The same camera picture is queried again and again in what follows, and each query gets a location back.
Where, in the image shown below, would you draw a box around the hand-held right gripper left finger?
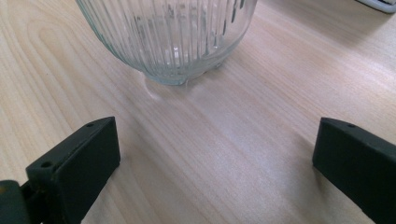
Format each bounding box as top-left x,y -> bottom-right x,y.
25,116 -> 121,224

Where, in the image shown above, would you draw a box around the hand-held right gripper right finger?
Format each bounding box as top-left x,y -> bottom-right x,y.
312,117 -> 396,224

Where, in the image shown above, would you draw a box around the white device edge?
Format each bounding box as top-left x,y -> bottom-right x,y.
356,0 -> 396,15

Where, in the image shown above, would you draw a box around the ribbed clear glass bowl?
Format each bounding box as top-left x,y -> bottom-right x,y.
75,0 -> 259,87

